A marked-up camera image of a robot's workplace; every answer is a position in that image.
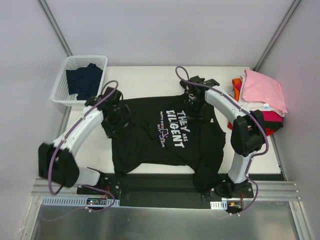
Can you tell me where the white plastic laundry basket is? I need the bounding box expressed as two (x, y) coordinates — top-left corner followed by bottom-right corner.
(51, 55), (108, 108)

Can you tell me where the white t shirt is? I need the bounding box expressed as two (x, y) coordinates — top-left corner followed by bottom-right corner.
(229, 76), (285, 118)

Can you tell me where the magenta t shirt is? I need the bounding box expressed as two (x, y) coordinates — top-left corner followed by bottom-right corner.
(235, 83), (283, 123)

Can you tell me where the red t shirt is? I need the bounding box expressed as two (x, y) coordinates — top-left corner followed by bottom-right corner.
(227, 122), (276, 136)

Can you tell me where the pink t shirt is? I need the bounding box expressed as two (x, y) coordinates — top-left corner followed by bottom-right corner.
(242, 69), (288, 114)

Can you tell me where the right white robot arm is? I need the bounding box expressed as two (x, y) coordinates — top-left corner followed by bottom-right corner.
(180, 76), (269, 199)

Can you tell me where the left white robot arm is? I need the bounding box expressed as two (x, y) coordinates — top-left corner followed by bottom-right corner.
(38, 87), (133, 195)

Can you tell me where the navy blue t shirt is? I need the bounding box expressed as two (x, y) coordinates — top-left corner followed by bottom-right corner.
(65, 63), (103, 101)

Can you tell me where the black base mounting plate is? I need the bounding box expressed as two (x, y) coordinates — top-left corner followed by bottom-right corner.
(76, 173), (255, 208)

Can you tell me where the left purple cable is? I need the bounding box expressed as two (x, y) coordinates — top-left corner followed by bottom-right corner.
(39, 79), (119, 222)

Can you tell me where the purple cable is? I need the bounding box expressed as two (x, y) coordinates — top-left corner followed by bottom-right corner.
(39, 79), (119, 222)
(174, 65), (270, 218)

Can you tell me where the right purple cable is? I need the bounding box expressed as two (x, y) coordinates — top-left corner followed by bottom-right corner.
(174, 65), (270, 218)

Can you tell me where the right white cable duct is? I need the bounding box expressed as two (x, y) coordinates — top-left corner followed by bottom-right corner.
(210, 200), (228, 210)

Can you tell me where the white cable duct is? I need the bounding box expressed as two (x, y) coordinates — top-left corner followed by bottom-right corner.
(210, 200), (228, 210)
(42, 196), (120, 208)

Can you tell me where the left white cable duct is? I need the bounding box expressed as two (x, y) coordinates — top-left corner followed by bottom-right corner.
(42, 196), (120, 208)

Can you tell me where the aluminium frame rail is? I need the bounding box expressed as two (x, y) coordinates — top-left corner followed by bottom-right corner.
(31, 176), (301, 201)

